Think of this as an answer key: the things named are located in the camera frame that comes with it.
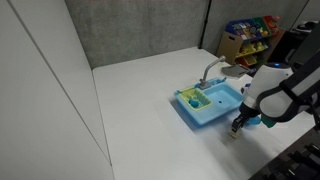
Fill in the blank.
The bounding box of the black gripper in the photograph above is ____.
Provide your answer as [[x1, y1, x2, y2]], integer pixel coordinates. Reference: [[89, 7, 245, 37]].
[[230, 103, 258, 134]]

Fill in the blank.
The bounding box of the beige toy bottle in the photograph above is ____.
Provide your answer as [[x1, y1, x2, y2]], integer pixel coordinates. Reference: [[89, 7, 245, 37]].
[[227, 125, 242, 140]]

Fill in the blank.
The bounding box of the blue toy sink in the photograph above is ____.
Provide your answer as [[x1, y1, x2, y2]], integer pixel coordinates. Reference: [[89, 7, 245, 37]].
[[173, 77, 245, 127]]

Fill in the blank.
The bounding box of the yellow-green toy plate rack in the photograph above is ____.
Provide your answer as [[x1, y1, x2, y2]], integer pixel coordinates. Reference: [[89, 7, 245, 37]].
[[178, 87, 213, 111]]

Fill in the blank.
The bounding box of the small blue toy cup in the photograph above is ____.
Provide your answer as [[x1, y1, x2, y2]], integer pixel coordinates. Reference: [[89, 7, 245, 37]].
[[188, 97, 200, 109]]

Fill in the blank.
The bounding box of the grey metal mounting plate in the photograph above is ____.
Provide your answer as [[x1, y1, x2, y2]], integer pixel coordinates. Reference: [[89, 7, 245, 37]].
[[221, 63, 251, 79]]

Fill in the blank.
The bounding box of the grey toy faucet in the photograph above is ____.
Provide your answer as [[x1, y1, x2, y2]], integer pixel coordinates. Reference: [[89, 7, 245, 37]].
[[198, 55, 227, 90]]

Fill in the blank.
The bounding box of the wooden toy storage shelf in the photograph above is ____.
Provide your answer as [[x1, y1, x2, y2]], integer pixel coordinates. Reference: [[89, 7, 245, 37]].
[[215, 14, 287, 69]]

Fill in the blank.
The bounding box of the black stand equipment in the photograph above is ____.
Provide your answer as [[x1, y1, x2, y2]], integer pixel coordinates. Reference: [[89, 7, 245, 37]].
[[248, 128, 320, 180]]

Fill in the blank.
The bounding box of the black pole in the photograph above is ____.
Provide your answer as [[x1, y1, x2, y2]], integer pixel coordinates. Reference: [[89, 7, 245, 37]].
[[198, 0, 212, 50]]

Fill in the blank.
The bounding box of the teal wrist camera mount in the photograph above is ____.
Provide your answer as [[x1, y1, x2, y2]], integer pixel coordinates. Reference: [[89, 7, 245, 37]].
[[260, 114, 278, 129]]

